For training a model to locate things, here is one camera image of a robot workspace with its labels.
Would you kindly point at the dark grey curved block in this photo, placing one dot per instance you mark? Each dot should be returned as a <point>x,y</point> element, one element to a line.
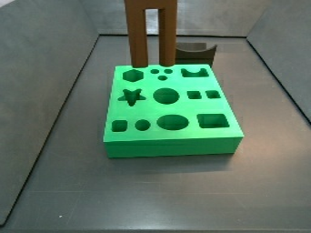
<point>195,53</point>

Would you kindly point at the brown two-pronged peg object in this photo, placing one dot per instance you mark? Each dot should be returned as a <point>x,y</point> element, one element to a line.
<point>167,18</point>

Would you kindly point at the green shape-sorter block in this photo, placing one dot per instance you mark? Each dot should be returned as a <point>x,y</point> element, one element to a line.
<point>168,111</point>

